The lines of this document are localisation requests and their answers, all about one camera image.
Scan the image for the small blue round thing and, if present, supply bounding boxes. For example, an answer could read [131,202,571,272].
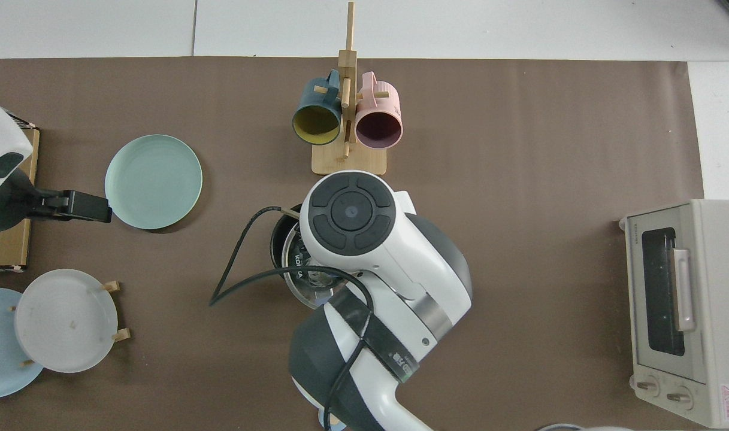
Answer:
[318,407,346,430]

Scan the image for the pink ribbed cup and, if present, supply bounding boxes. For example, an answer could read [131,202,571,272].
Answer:
[355,71,404,150]

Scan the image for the black pot with blue handle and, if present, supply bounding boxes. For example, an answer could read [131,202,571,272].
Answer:
[270,207,302,282]

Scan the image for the wooden plate rack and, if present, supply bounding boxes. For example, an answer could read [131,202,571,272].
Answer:
[8,280,131,367]

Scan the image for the wooden cup stand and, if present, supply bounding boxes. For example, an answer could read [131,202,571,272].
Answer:
[311,1,388,177]

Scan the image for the pale toaster oven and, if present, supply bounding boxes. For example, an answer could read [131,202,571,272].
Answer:
[619,199,729,429]

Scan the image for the glass lid with blue knob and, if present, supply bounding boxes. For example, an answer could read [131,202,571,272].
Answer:
[280,223,356,311]

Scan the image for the brown table cloth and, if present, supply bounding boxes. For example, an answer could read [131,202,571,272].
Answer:
[0,57,704,431]

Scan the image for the white plate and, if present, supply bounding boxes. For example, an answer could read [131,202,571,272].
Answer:
[14,269,119,374]

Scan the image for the dark teal cup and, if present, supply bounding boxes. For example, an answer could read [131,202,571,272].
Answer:
[292,69,343,146]

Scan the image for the pale green plate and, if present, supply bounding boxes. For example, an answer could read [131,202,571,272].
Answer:
[104,134,203,230]

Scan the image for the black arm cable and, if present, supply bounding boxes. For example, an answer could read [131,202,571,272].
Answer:
[210,205,375,431]

